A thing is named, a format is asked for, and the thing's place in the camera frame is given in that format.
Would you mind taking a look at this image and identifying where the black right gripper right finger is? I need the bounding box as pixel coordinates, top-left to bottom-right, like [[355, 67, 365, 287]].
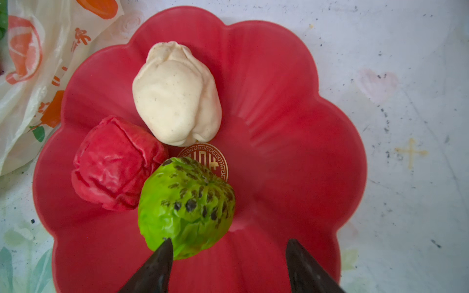
[[286, 239, 345, 293]]

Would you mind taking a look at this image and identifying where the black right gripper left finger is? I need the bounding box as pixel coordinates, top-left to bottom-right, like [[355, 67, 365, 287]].
[[118, 238, 173, 293]]

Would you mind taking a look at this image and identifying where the green fake cabbage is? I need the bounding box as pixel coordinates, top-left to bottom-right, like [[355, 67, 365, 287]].
[[138, 157, 236, 260]]

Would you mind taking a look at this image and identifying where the red flower-shaped plate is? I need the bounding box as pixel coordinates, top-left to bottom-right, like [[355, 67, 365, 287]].
[[33, 6, 366, 293]]

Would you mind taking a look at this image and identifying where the red fake cabbage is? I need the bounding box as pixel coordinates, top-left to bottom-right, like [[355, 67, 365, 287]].
[[72, 116, 169, 211]]

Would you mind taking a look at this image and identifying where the white fake garlic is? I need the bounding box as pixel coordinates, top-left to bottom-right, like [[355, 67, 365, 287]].
[[132, 42, 222, 147]]

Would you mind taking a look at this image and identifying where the yellowish plastic bag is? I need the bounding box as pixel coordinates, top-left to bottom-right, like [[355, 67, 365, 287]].
[[1, 1, 123, 174]]

